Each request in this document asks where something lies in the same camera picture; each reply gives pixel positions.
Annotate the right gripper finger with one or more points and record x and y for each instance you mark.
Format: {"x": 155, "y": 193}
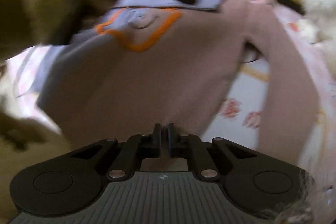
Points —
{"x": 133, "y": 151}
{"x": 191, "y": 148}

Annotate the purple and mauve sweater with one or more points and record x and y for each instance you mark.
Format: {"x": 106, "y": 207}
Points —
{"x": 155, "y": 61}

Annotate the pink checkered table mat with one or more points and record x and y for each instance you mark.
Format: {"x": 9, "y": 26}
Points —
{"x": 25, "y": 142}

